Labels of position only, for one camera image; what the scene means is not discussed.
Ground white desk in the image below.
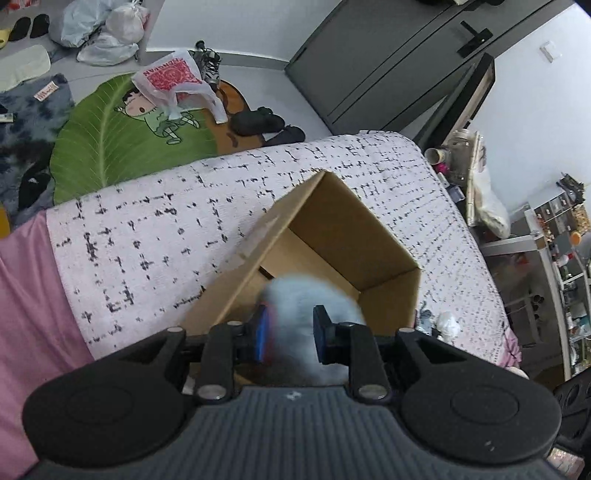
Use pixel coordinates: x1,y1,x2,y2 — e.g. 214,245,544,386
481,207,590,380

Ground small drawer organizer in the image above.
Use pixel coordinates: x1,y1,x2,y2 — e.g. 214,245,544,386
534,190,577,242

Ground black framed board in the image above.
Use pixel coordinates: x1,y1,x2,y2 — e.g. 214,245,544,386
413,53,496,152

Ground cream tote bag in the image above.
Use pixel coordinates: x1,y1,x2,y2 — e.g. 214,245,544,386
447,129,511,239

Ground black slippers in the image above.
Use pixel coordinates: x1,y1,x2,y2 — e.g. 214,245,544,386
229,107,305,146

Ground green leaf cartoon rug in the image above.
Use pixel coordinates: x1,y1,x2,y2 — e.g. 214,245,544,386
49,72,223,205

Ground white red plastic bag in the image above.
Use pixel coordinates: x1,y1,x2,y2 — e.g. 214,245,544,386
131,50,228,124

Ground brown cardboard box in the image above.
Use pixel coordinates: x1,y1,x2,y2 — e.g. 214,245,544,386
183,171,421,336

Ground grey denim plush toy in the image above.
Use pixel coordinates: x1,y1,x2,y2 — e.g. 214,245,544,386
415,301,436,336

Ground blue tie-dye rug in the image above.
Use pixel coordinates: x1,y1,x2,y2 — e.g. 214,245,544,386
1,74,74,229

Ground white garbage bags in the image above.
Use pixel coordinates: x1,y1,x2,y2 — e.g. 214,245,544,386
48,0,150,67

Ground fluffy blue pink plush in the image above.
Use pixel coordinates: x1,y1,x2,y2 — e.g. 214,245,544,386
250,275,365,386

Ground white crumpled soft pouch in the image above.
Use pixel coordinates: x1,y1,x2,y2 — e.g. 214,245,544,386
434,312,462,344

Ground pink bed sheet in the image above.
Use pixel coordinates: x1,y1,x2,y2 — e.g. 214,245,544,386
1,212,92,479

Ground paper cup tube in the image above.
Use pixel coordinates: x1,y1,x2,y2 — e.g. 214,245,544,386
424,147,453,167

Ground grey sneakers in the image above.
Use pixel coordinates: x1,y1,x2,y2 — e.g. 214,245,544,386
190,40,221,92

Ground white black patterned blanket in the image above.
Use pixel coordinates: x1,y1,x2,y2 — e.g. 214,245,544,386
45,130,523,365

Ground dark grey door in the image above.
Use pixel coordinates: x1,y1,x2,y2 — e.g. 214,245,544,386
287,0,571,134

